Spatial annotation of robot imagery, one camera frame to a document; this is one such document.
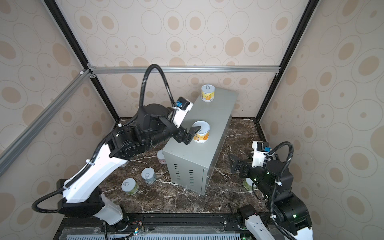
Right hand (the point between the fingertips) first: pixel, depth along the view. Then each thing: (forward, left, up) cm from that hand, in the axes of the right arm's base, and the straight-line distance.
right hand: (239, 154), depth 60 cm
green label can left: (-2, +54, -28) cm, 61 cm away
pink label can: (+14, +39, -27) cm, 49 cm away
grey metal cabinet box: (-5, +20, 0) cm, 20 cm away
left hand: (+6, +18, +14) cm, 24 cm away
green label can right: (-1, -10, -29) cm, 31 cm away
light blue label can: (+4, +45, -28) cm, 53 cm away
